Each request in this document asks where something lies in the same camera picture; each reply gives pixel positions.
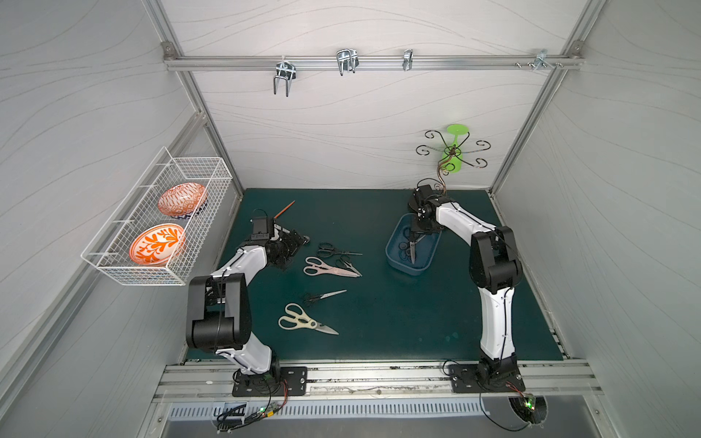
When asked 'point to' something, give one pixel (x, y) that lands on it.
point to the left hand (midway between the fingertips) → (303, 246)
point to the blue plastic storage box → (425, 250)
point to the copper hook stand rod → (447, 163)
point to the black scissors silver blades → (407, 248)
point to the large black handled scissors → (326, 250)
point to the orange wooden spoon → (285, 209)
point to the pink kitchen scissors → (315, 265)
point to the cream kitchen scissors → (298, 318)
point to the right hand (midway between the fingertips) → (421, 225)
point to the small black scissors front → (308, 298)
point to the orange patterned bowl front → (158, 245)
